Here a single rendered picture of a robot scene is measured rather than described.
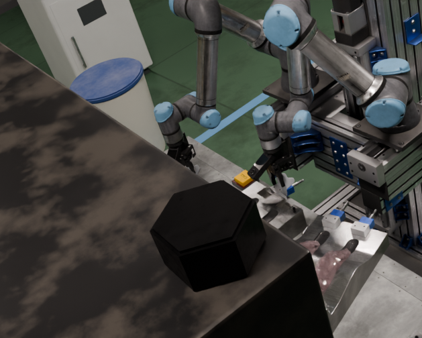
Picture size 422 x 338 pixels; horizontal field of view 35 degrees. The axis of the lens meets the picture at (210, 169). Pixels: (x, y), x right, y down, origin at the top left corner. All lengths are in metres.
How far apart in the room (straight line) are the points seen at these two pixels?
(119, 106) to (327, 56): 2.23
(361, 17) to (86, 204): 1.80
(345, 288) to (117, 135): 1.32
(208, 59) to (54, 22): 2.75
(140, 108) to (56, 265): 3.53
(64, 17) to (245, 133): 1.60
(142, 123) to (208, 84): 1.88
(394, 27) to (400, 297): 0.93
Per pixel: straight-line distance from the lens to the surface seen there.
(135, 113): 4.19
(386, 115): 2.14
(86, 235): 0.72
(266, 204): 2.39
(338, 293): 2.07
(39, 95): 1.03
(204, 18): 2.33
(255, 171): 2.39
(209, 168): 2.80
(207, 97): 2.42
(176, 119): 2.52
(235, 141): 4.32
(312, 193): 3.76
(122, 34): 5.25
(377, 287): 2.17
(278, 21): 2.03
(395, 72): 2.23
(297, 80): 2.32
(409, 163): 2.42
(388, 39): 2.44
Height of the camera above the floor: 2.43
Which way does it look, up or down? 36 degrees down
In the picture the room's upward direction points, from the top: 20 degrees counter-clockwise
